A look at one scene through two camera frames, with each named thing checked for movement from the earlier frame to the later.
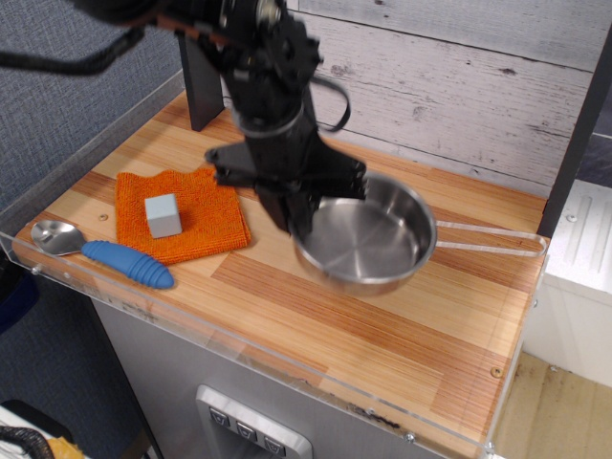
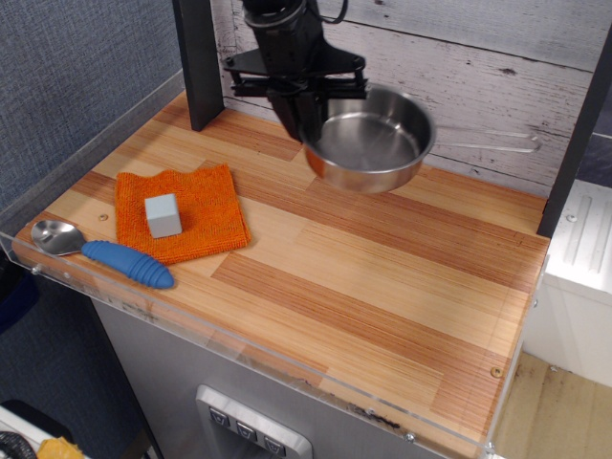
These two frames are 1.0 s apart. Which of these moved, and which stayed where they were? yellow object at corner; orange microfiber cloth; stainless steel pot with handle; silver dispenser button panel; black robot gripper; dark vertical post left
Moved: black robot gripper; stainless steel pot with handle
Stayed: silver dispenser button panel; yellow object at corner; orange microfiber cloth; dark vertical post left
